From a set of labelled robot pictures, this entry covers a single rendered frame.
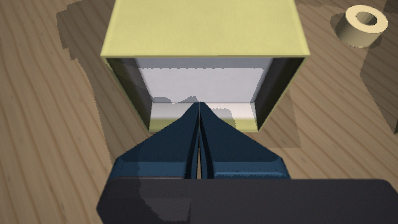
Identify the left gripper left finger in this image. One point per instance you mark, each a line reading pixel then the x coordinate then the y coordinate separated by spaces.
pixel 166 153

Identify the beige roll of masking tape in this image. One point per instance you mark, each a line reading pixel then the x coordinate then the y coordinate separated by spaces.
pixel 351 32

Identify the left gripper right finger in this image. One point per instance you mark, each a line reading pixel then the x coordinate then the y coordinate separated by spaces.
pixel 230 154

